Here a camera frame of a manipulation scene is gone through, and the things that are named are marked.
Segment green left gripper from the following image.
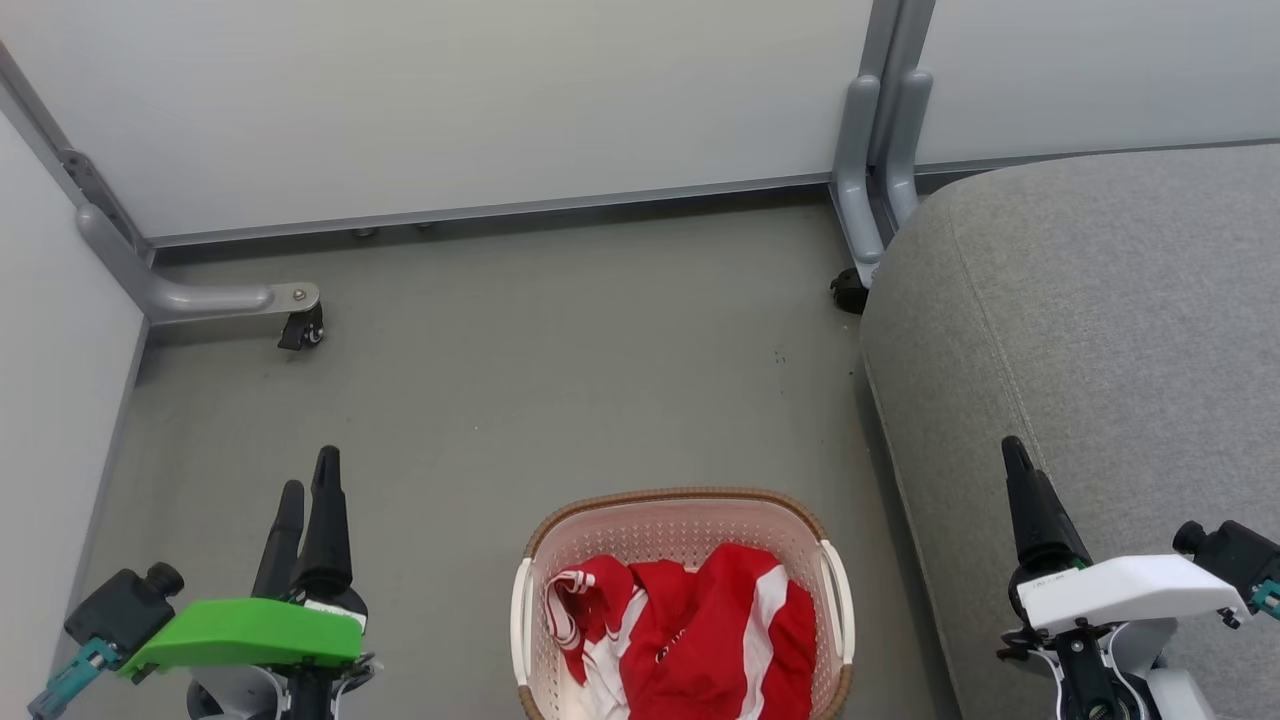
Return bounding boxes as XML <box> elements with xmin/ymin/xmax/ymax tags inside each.
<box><xmin>118</xmin><ymin>446</ymin><xmax>369</xmax><ymax>683</ymax></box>

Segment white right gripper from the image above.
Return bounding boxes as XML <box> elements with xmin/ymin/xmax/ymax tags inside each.
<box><xmin>1001</xmin><ymin>435</ymin><xmax>1252</xmax><ymax>637</ymax></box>

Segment red and white garment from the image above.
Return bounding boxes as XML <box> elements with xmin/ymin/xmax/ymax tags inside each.
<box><xmin>545</xmin><ymin>543</ymin><xmax>819</xmax><ymax>720</ymax></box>

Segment grey fabric sofa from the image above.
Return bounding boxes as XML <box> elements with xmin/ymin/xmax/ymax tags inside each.
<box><xmin>860</xmin><ymin>143</ymin><xmax>1280</xmax><ymax>720</ymax></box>

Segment black caster wheel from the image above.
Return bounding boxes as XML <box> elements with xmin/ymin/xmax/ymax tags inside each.
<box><xmin>829</xmin><ymin>267</ymin><xmax>871</xmax><ymax>316</ymax></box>
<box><xmin>277</xmin><ymin>303</ymin><xmax>326</xmax><ymax>352</ymax></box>

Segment long grey partition leg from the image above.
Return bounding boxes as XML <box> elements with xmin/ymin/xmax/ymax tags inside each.
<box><xmin>75</xmin><ymin>204</ymin><xmax>322</xmax><ymax>326</ymax></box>

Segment pink woven-rim laundry basket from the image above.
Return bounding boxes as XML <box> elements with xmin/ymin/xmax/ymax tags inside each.
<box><xmin>510</xmin><ymin>487</ymin><xmax>857</xmax><ymax>720</ymax></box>

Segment grey partition frame post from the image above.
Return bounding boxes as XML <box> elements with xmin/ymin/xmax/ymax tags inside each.
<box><xmin>858</xmin><ymin>0</ymin><xmax>938</xmax><ymax>166</ymax></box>

